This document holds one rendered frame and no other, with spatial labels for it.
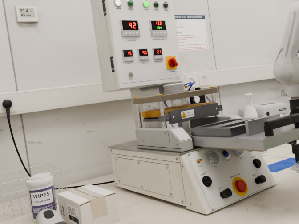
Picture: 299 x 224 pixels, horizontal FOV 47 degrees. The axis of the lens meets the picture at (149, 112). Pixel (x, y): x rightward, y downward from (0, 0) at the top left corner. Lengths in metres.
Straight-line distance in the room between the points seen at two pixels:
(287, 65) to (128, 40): 0.59
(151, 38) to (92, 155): 0.66
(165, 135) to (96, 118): 0.69
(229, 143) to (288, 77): 0.30
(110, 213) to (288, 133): 0.56
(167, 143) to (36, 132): 0.73
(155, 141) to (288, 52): 0.50
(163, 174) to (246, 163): 0.28
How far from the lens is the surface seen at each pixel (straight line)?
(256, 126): 1.00
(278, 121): 0.96
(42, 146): 1.64
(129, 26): 1.37
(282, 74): 1.15
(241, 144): 0.95
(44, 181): 1.19
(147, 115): 1.27
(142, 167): 1.24
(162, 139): 1.12
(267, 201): 1.13
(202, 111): 1.24
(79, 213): 1.03
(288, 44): 1.14
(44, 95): 1.60
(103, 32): 1.38
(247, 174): 1.19
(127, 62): 1.34
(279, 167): 1.51
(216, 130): 1.02
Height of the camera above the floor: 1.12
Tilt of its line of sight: 3 degrees down
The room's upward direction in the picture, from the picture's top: 8 degrees counter-clockwise
